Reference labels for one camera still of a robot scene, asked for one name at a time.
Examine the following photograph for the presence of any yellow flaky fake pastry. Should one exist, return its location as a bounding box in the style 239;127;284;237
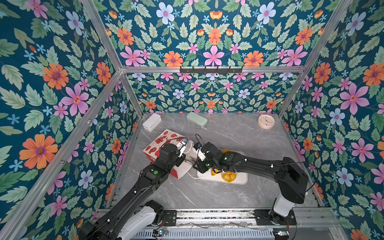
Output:
221;149;232;154

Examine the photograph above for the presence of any yellow fake croissant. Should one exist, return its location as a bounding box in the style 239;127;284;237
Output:
211;168;222;176

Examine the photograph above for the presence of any round striped fake bun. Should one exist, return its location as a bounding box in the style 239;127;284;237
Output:
221;172;237;183

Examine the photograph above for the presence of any red white paper bag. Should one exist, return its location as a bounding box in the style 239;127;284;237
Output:
143;129;198;179

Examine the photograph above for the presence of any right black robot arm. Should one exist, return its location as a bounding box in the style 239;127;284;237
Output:
193;142;309;217

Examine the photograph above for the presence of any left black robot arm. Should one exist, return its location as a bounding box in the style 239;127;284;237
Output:
79;138;189;240

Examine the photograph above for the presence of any mint green glasses case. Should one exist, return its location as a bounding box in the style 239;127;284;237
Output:
187;112;208;127

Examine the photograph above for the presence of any white flat box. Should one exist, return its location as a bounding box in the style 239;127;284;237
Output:
143;113;162;132

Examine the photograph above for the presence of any white plastic tray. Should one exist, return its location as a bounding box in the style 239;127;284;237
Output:
193;151;248;185

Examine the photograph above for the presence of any pink round alarm clock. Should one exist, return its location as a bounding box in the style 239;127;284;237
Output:
258;114;276;130

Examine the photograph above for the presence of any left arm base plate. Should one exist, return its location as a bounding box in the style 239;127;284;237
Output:
163;210;178;227

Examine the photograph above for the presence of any black hook rail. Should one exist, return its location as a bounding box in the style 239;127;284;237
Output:
179;66;243;74

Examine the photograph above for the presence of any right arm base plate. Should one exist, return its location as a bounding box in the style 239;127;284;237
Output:
254;209;297;226

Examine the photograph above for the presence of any white slotted cable duct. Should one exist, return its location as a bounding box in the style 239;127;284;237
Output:
132;229;275;240

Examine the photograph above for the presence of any aluminium front rail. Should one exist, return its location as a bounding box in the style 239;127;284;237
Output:
155;207;341;228

